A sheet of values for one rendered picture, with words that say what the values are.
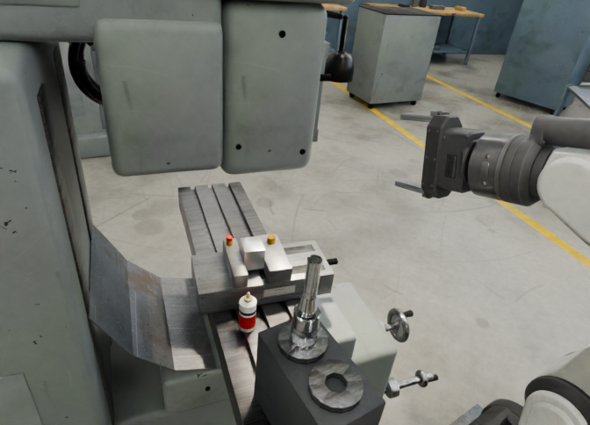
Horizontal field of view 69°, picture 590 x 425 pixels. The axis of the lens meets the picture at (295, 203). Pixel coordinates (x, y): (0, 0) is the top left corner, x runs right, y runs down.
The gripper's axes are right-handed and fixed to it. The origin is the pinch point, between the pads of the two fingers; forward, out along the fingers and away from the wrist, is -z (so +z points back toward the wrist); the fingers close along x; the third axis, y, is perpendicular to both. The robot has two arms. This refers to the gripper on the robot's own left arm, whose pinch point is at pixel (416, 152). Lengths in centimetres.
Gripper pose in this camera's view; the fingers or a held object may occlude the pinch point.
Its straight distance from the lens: 69.4
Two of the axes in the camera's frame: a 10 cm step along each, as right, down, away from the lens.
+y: -7.8, 1.6, -6.1
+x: 0.2, -9.6, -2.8
